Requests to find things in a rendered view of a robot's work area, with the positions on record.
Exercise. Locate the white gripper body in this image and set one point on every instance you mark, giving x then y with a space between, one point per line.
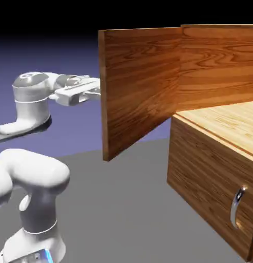
87 82

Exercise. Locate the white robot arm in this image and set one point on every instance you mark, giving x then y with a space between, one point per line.
36 170

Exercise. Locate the wooden cabinet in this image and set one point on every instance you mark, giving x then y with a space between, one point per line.
218 65

